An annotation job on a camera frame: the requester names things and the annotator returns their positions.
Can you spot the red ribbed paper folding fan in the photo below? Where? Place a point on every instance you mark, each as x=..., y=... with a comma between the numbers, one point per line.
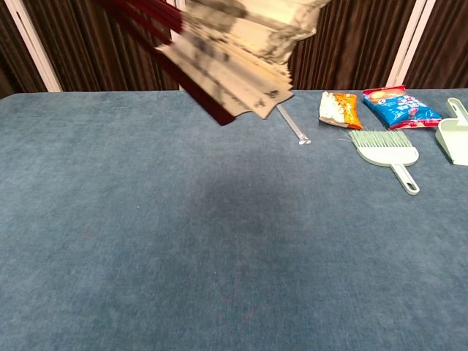
x=226, y=62

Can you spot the mint green hand brush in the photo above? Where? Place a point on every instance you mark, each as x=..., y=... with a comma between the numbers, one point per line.
x=387, y=151

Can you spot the clear wrapped straw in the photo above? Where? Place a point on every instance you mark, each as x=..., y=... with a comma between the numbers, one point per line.
x=292, y=124

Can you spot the blue felt table cover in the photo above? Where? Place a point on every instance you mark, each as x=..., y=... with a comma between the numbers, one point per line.
x=146, y=237

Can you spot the orange white snack packet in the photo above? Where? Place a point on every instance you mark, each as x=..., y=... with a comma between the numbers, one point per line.
x=340, y=109

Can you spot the blue red snack packet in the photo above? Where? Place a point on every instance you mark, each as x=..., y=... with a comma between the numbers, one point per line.
x=398, y=108

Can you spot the dark brown pleated curtain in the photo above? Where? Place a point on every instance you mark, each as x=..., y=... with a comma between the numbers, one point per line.
x=91, y=55

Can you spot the mint green dustpan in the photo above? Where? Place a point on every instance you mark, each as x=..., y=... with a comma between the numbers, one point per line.
x=453, y=142

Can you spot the white partition frame post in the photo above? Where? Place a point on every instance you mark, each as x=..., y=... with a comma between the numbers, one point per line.
x=34, y=47
x=409, y=44

